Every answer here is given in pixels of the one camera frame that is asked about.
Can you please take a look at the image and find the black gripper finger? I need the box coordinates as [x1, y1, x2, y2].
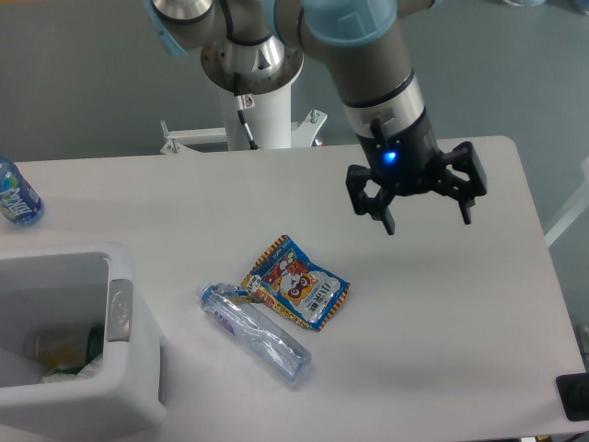
[433, 141, 487, 225]
[345, 165, 396, 236]

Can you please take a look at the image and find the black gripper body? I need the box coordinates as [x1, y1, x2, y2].
[359, 110, 442, 196]

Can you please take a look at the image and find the blue snack wrapper bag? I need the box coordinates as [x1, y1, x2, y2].
[240, 235, 350, 332]

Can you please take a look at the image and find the crushed clear plastic bottle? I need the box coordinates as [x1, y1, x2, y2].
[196, 283, 312, 383]

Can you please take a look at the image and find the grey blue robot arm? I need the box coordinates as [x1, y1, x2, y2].
[144, 1, 487, 233]

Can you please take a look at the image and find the white trash can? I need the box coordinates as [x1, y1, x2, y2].
[1, 242, 166, 441]

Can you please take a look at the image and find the trash inside bin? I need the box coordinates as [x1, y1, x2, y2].
[23, 325, 105, 384]

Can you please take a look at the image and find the black device at table edge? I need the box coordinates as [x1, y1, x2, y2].
[556, 373, 588, 422]

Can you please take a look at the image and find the blue labelled drink bottle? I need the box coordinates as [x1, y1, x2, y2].
[1, 156, 44, 227]

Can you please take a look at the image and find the white frame leg right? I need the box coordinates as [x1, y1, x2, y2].
[544, 157, 588, 248]

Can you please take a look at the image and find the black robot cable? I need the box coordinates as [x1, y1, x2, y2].
[231, 72, 260, 151]

